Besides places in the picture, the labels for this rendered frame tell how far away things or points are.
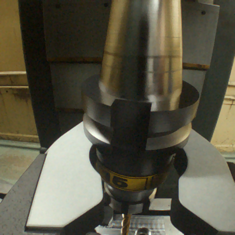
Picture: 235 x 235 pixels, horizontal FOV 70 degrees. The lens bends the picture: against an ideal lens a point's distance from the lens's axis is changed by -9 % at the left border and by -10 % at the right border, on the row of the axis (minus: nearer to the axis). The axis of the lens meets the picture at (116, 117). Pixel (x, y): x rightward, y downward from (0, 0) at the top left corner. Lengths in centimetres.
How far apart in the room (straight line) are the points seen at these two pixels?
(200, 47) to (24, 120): 105
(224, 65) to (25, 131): 114
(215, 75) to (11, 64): 98
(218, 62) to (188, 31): 16
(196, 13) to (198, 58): 12
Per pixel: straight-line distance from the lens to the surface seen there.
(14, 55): 111
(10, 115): 128
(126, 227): 19
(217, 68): 65
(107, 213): 40
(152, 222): 42
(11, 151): 135
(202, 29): 56
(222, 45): 64
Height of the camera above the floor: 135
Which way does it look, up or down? 29 degrees down
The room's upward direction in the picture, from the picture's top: 2 degrees clockwise
